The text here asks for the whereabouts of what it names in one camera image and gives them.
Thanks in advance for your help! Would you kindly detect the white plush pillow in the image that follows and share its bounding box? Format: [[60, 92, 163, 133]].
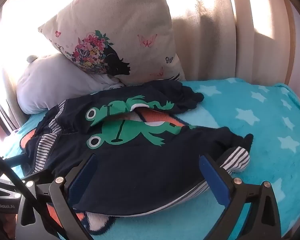
[[16, 54, 127, 115]]

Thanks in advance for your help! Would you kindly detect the beige floral printed pillow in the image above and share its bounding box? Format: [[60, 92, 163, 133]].
[[37, 0, 187, 83]]

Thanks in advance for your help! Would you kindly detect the turquoise star printed blanket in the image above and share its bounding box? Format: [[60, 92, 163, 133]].
[[1, 77, 300, 240]]

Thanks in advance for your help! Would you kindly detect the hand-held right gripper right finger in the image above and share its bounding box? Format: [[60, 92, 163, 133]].
[[199, 154, 283, 240]]

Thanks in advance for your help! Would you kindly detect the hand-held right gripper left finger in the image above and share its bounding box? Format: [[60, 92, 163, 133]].
[[16, 152, 100, 240]]

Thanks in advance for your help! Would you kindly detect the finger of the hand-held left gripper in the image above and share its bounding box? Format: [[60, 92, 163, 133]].
[[1, 154, 28, 168]]

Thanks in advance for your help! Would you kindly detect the wooden headboard frame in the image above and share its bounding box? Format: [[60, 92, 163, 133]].
[[281, 0, 297, 87]]

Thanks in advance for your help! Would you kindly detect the black cable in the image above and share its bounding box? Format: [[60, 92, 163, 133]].
[[0, 146, 68, 233]]

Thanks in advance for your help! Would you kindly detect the black and white striped shirt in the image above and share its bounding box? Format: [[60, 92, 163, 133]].
[[21, 81, 254, 217]]

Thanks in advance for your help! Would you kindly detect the beige curtain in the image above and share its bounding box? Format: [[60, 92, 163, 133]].
[[162, 0, 293, 85]]

